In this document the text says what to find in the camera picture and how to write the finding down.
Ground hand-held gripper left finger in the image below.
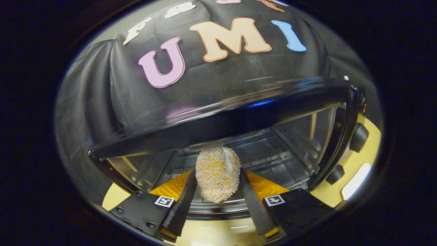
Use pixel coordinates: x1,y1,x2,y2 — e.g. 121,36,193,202
108,168,198,242

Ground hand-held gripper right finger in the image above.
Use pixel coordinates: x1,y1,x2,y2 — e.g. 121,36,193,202
240,167,333,240

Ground breaded food patty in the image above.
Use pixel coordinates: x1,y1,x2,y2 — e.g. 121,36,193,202
195,146,241,204

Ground black toaster oven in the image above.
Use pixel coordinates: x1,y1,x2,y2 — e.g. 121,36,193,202
88,76,370,221

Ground white plate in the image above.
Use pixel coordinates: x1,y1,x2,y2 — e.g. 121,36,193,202
341,163,372,201

